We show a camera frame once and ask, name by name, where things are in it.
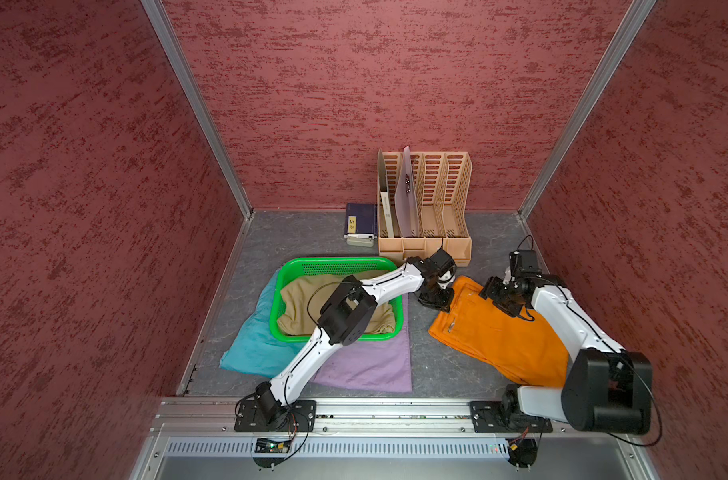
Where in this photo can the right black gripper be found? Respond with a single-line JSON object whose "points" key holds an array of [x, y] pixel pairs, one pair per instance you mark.
{"points": [[490, 289]]}

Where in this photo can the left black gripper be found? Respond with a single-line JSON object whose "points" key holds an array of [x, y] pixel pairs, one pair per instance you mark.
{"points": [[443, 304]]}

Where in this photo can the orange pants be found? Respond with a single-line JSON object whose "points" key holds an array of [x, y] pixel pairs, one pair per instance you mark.
{"points": [[526, 353]]}

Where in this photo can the khaki pants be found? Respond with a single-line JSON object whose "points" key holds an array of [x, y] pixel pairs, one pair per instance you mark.
{"points": [[304, 298]]}

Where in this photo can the green plastic basket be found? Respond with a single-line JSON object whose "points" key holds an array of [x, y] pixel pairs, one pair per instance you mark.
{"points": [[313, 266]]}

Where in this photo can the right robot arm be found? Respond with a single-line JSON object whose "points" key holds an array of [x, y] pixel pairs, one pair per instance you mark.
{"points": [[607, 388]]}

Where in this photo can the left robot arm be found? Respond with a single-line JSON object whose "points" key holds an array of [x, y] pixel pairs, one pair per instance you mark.
{"points": [[343, 319]]}

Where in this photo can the purple folded pants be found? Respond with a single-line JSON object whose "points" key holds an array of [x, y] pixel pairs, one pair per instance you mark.
{"points": [[379, 366]]}

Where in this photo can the teal folded pants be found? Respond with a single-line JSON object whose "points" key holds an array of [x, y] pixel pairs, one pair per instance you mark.
{"points": [[255, 351]]}

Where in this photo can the white booklet in organizer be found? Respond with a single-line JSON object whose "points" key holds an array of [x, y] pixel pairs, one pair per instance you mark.
{"points": [[387, 215]]}

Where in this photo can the beige file organizer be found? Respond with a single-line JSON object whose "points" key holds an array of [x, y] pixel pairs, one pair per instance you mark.
{"points": [[443, 181]]}

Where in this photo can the dark blue book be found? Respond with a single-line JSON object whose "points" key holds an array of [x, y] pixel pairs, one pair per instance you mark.
{"points": [[361, 224]]}

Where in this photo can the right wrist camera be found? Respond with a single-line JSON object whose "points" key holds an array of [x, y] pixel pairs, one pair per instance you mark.
{"points": [[523, 263]]}

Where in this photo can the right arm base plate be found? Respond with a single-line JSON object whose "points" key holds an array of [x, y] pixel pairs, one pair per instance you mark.
{"points": [[498, 417]]}

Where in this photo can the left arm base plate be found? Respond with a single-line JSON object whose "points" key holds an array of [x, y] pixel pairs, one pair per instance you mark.
{"points": [[299, 417]]}

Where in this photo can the aluminium front rail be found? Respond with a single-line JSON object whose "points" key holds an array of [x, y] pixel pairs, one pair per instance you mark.
{"points": [[375, 438]]}

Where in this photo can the right aluminium corner post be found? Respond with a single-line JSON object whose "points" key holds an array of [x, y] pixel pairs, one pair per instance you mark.
{"points": [[626, 32]]}

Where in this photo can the aluminium corner post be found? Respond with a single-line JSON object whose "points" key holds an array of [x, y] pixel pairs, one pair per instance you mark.
{"points": [[173, 50], [626, 32]]}

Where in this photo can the left aluminium corner post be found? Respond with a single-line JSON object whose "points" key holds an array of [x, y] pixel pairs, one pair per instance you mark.
{"points": [[173, 50]]}

